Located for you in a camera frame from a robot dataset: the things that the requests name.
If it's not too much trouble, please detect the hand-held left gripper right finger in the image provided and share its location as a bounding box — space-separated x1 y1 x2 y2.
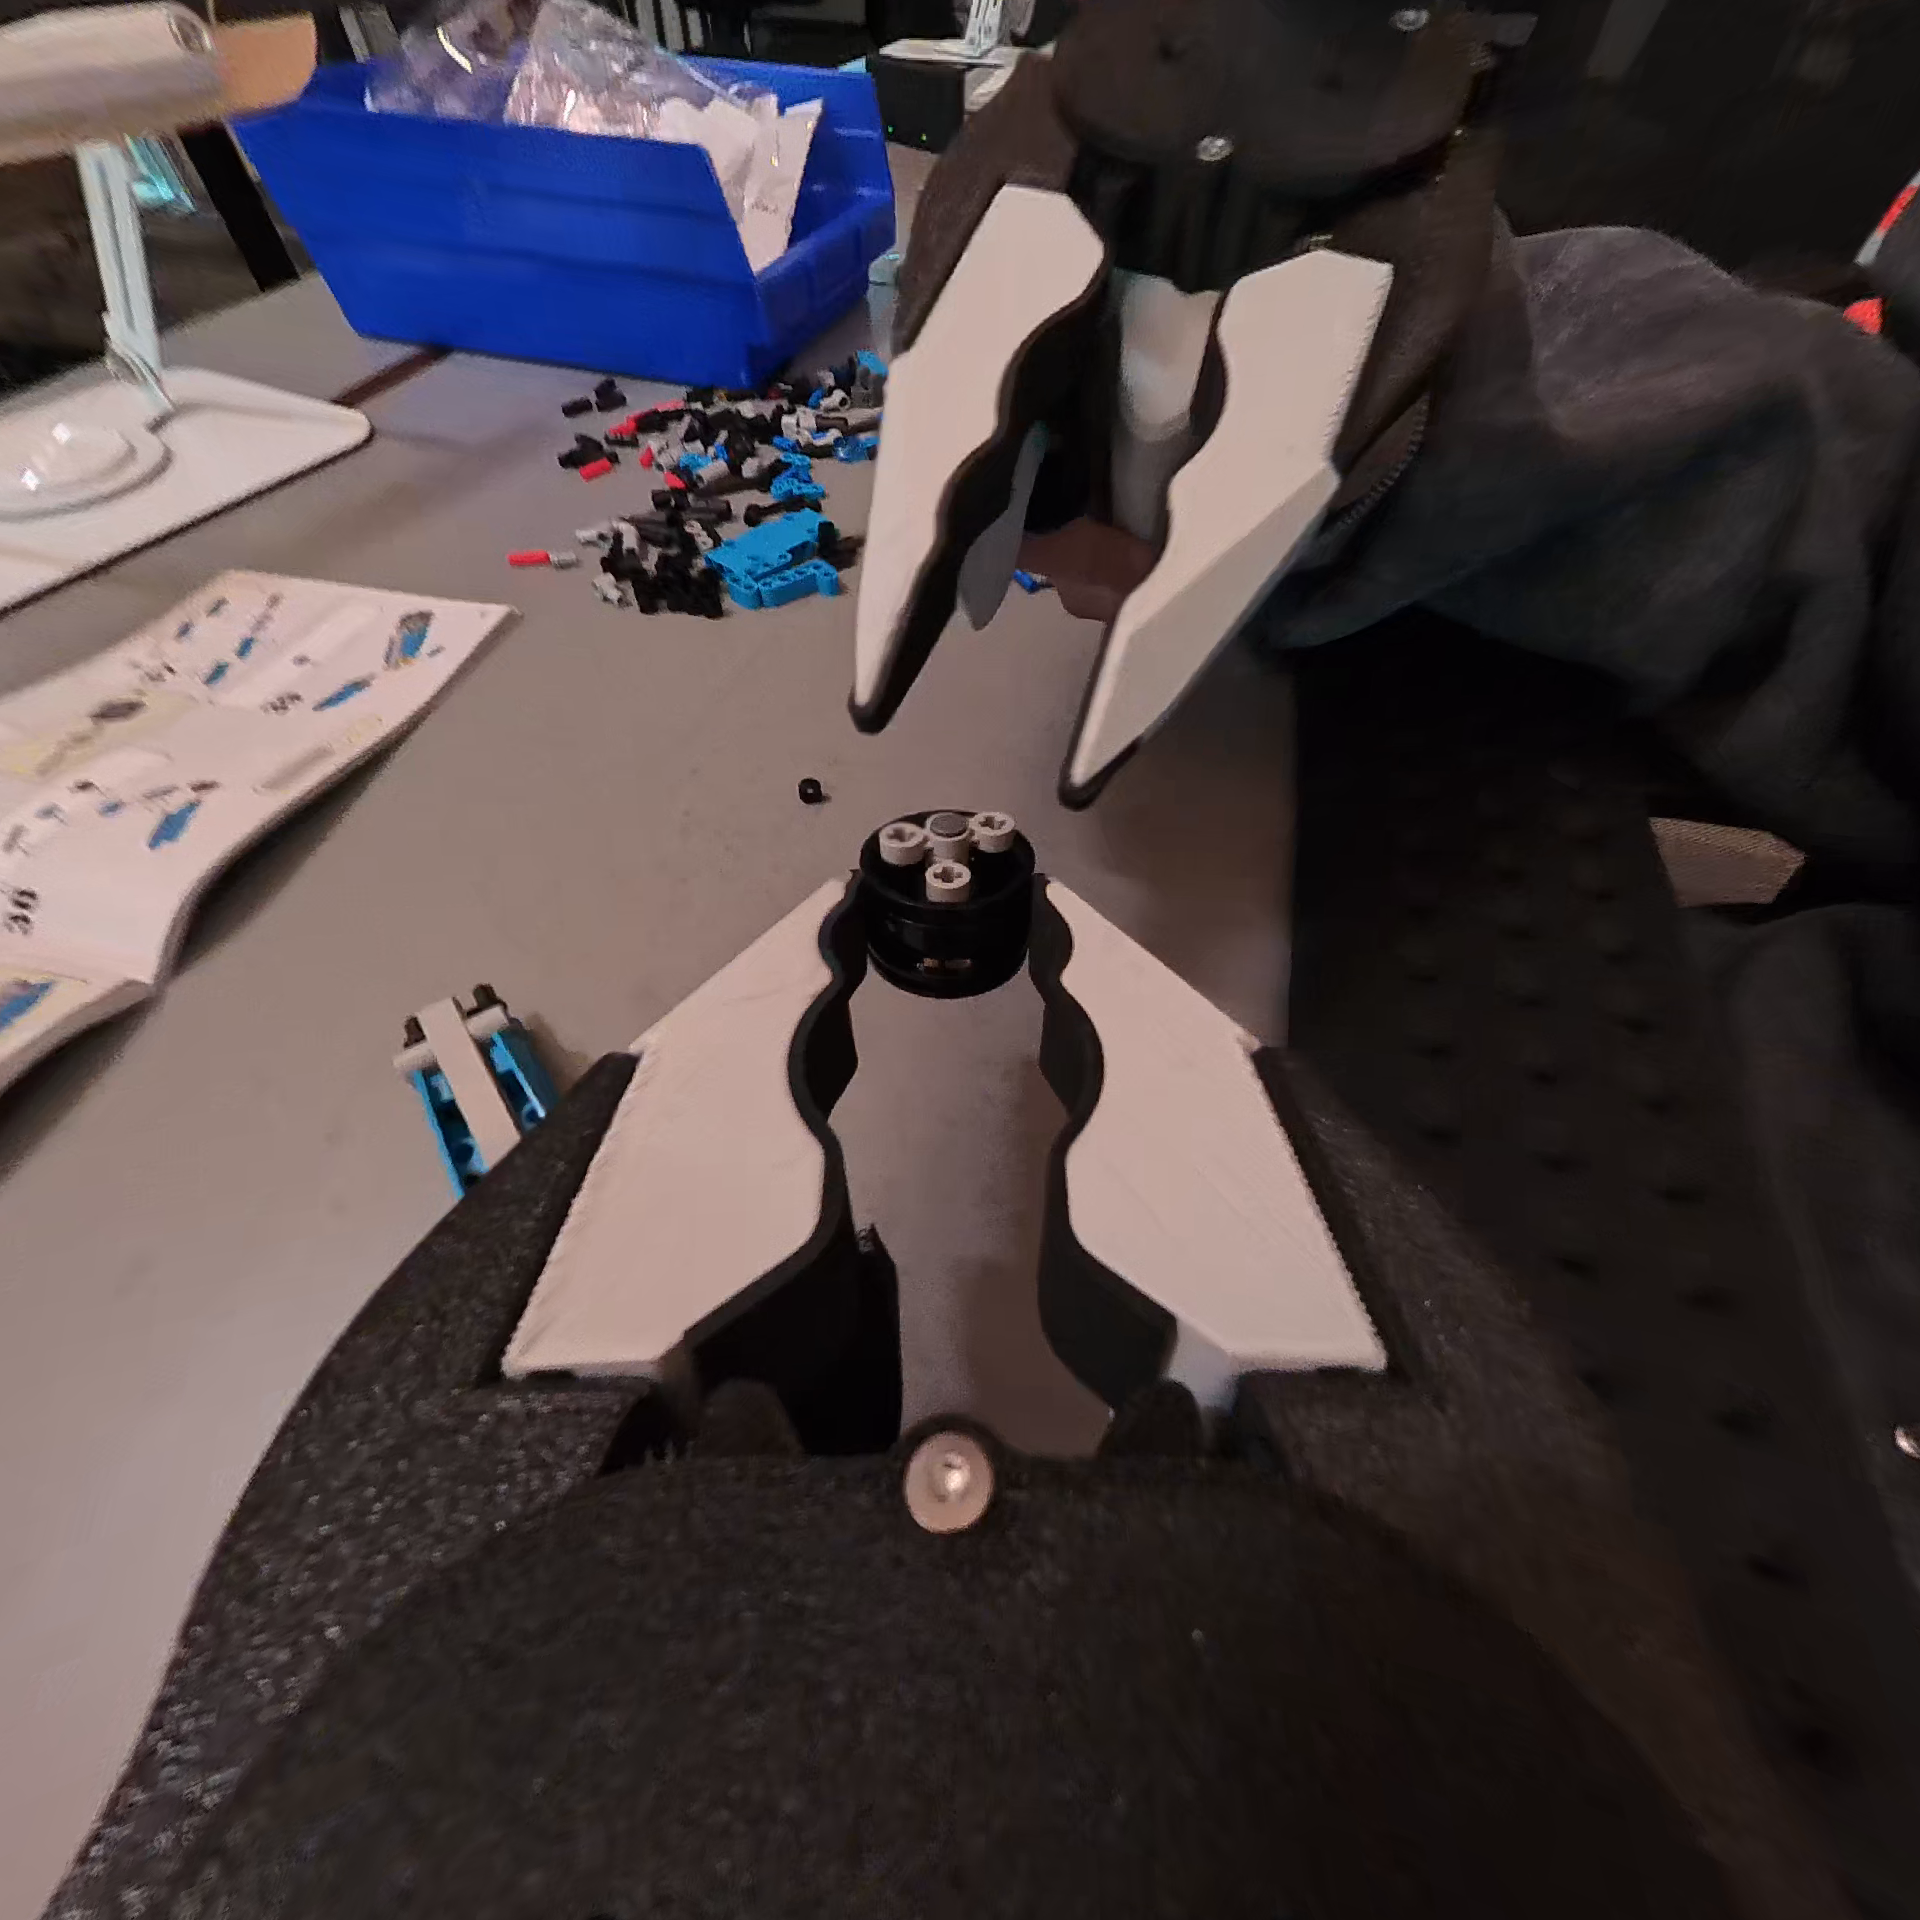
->
1035 878 1389 1412

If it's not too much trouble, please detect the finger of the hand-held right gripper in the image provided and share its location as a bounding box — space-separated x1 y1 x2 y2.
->
1055 245 1395 811
847 181 1114 736

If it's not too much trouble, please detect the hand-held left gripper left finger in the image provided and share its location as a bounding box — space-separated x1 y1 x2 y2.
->
502 878 864 1382

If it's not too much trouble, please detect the black toy wheel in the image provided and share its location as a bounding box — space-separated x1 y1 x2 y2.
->
856 815 1040 999

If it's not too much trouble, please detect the grey axle connector piece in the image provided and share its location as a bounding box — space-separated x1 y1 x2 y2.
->
878 808 1021 905

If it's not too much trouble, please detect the grey desk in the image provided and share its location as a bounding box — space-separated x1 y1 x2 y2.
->
0 142 1297 1907

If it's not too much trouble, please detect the blue grey brick assembly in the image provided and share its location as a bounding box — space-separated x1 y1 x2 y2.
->
398 983 565 1203

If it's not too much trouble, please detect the pile of small bricks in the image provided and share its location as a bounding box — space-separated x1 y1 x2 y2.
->
509 352 903 619

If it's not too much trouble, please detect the plastic bag in bin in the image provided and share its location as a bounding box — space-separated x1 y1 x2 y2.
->
368 0 825 272

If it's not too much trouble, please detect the blue plastic bin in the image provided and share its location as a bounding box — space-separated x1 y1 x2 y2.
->
230 56 895 393

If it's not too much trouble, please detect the instruction booklet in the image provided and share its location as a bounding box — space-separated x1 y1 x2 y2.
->
0 568 518 1097

